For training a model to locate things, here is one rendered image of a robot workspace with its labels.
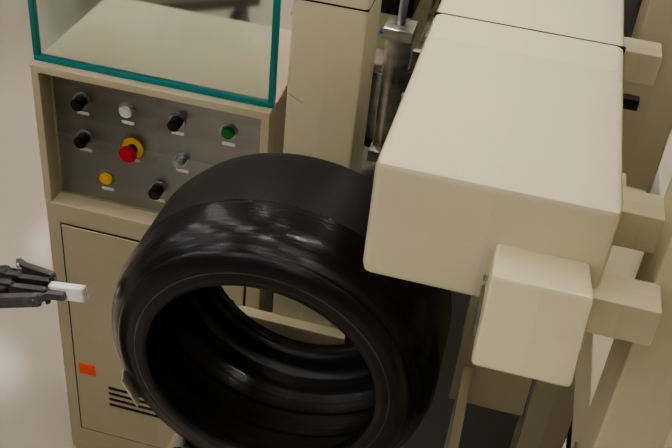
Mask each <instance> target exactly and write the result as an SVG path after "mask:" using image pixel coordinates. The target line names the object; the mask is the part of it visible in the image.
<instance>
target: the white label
mask: <svg viewBox="0 0 672 448"><path fill-rule="evenodd" d="M121 383H122V385H123V386H124V388H125V389H126V391H127V392H128V394H129V396H130V397H131V399H132V400H133V402H134V403H135V405H136V406H137V407H138V404H139V392H138V391H137V389H136V387H135V386H134V384H133V382H132V380H131V378H130V377H129V375H128V374H127V372H126V370H125V369H124V368H123V370H122V378H121Z"/></svg>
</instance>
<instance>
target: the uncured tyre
mask: <svg viewBox="0 0 672 448"><path fill-rule="evenodd" d="M372 189H373V181H372V180H371V179H369V178H367V177H365V176H363V175H361V174H359V173H357V172H355V171H353V170H351V169H349V168H346V167H344V166H341V165H339V164H336V163H333V162H330V161H326V160H323V159H319V158H315V157H310V156H305V155H299V154H291V153H258V154H250V155H244V156H240V157H236V158H232V159H229V160H226V161H223V162H220V163H218V164H216V165H214V166H212V167H210V168H208V169H206V170H204V171H203V172H201V173H199V174H198V175H196V176H195V177H193V178H191V179H190V180H189V181H187V182H186V183H185V184H183V185H182V186H181V187H180V188H179V189H178V190H177V191H176V192H175V193H174V194H173V195H172V196H171V197H170V198H169V200H168V201H167V202H166V204H165V205H164V207H163V208H162V210H161V211H160V213H159V214H158V215H157V217H156V218H155V220H154V221H153V223H152V224H151V226H150V227H149V229H148V230H147V231H146V233H145V234H144V236H143V237H142V239H141V240H140V242H139V243H138V245H137V246H136V247H135V249H134V250H133V252H132V253H131V255H130V256H129V258H128V259H127V261H126V262H125V264H124V266H123V268H122V270H121V273H120V275H119V278H118V281H117V285H116V290H115V294H114V298H113V303H112V314H111V320H112V331H113V337H114V341H115V345H116V348H117V351H118V354H119V356H120V359H121V361H122V363H123V365H124V367H125V369H126V371H127V373H128V375H129V377H130V378H131V380H132V382H133V384H134V386H135V387H136V389H137V391H138V392H139V394H140V395H141V397H142V398H143V399H144V401H145V402H146V403H147V405H148V406H149V407H150V408H151V409H152V411H153V412H154V413H155V414H156V415H157V416H158V417H159V418H160V419H161V420H162V421H163V422H164V423H165V424H166V425H168V426H169V427H170V428H171V429H172V430H173V431H175V432H176V433H177V434H178V435H180V436H181V437H182V438H184V439H185V440H187V441H188V442H190V443H191V444H193V445H194V446H196V447H198V448H400V447H401V446H402V445H404V444H405V443H406V442H407V441H408V440H409V438H410V437H411V436H412V435H413V434H414V432H415V431H416V429H417V428H418V426H419V425H420V424H421V422H422V421H423V419H424V418H425V416H426V414H427V412H428V411H429V409H430V406H431V404H432V402H433V399H434V395H435V392H436V387H437V383H438V378H439V374H440V369H441V365H442V360H443V356H444V351H445V347H446V342H447V338H448V334H449V329H450V324H451V317H452V298H451V291H450V290H446V289H442V288H438V287H433V286H429V285H425V284H420V283H416V282H412V281H407V280H403V279H398V278H394V277H390V276H385V275H381V274H377V273H372V272H369V271H367V270H366V269H365V268H364V264H363V256H364V248H365V241H366V233H367V226H368V218H369V211H370V204H371V196H372ZM228 285H229V286H245V287H252V288H257V289H262V290H266V291H270V292H273V293H276V294H279V295H282V296H285V297H287V298H290V299H292V300H295V301H297V302H299V303H301V304H303V305H305V306H307V307H308V308H310V309H312V310H314V311H315V312H317V313H318V314H320V315H321V316H323V317H324V318H326V319H327V320H328V321H330V322H331V323H332V324H333V325H335V326H336V327H337V328H338V329H339V330H340V331H341V332H342V333H343V334H344V335H345V336H346V337H347V338H348V339H349V340H350V341H351V342H352V343H348V344H340V345H320V344H312V343H306V342H301V341H297V340H294V339H291V338H288V337H285V336H282V335H280V334H277V333H275V332H273V331H271V330H269V329H267V328H265V327H264V326H262V325H260V324H259V323H257V322H256V321H254V320H253V319H252V318H250V317H249V316H248V315H246V314H245V313H244V312H243V311H242V310H241V309H240V308H239V307H238V306H237V305H236V304H235V303H234V302H233V301H232V300H231V299H230V298H229V296H228V295H227V294H226V292H225V291H224V290H223V288H222V286H228Z"/></svg>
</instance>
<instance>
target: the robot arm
mask: <svg viewBox="0 0 672 448"><path fill-rule="evenodd" d="M32 299H33V300H34V301H32ZM88 299H89V294H88V290H87V286H86V285H79V284H72V283H71V282H66V281H59V280H58V279H57V275H56V272H55V271H52V270H49V269H46V268H43V267H40V266H37V265H34V264H31V263H28V262H26V261H25V260H24V259H22V258H17V259H16V263H15V264H13V265H11V266H8V265H1V266H0V308H26V307H40V306H41V305H42V302H44V301H45V303H46V304H50V303H51V300H56V301H65V300H68V301H75V302H83V303H86V302H87V301H88Z"/></svg>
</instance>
